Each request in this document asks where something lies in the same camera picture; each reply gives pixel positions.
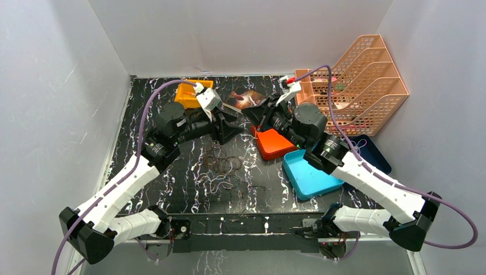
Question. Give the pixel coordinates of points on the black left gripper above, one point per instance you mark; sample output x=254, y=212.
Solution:
x=220, y=126

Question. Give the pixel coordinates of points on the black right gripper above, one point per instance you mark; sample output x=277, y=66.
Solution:
x=257, y=115

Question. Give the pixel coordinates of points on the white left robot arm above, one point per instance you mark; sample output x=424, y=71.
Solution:
x=158, y=149

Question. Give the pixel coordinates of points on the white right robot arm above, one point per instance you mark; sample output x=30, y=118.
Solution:
x=404, y=217

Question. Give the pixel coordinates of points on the dark paperback book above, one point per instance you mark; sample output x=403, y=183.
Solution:
x=242, y=99

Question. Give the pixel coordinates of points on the orange square tray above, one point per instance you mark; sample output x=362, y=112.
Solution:
x=271, y=144

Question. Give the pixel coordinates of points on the yellow plastic parts bin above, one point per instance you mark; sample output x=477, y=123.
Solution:
x=186, y=94

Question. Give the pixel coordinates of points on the light blue square tray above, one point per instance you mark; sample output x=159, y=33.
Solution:
x=307, y=181

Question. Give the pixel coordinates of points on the peach plastic file organizer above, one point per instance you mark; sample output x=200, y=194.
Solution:
x=363, y=89

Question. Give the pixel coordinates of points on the dark blue square tray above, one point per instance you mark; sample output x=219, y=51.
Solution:
x=368, y=151

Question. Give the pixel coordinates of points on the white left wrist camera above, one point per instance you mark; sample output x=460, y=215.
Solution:
x=208, y=99

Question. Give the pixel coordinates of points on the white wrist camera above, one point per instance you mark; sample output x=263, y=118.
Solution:
x=208, y=99
x=290, y=88

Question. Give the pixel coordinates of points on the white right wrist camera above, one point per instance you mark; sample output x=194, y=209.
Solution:
x=290, y=88

